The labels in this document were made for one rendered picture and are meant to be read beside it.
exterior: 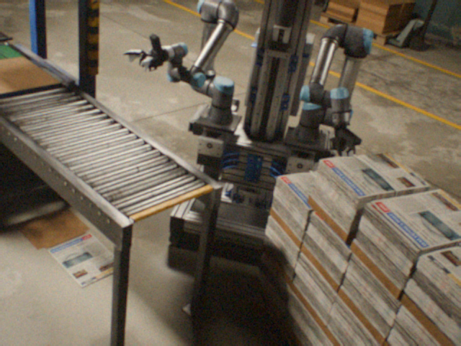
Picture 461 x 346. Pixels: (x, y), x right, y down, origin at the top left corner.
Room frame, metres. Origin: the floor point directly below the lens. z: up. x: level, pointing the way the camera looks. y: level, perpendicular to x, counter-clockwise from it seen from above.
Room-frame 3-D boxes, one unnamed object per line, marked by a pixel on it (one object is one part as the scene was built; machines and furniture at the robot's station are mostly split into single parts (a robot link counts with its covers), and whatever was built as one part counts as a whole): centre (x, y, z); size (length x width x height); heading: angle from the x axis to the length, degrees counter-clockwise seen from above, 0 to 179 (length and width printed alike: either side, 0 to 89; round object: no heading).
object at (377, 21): (8.60, -1.65, 0.28); 1.20 x 0.83 x 0.57; 50
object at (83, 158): (2.19, 0.64, 0.77); 0.47 x 0.05 x 0.05; 140
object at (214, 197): (2.47, 0.57, 0.74); 1.34 x 0.05 x 0.12; 50
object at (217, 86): (2.72, 0.14, 0.98); 0.13 x 0.12 x 0.14; 58
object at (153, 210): (1.84, 0.23, 0.81); 0.43 x 0.03 x 0.02; 140
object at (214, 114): (2.71, 0.14, 0.87); 0.15 x 0.15 x 0.10
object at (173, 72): (2.55, 0.38, 1.11); 0.11 x 0.08 x 0.11; 58
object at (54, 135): (2.36, 0.83, 0.77); 0.47 x 0.05 x 0.05; 140
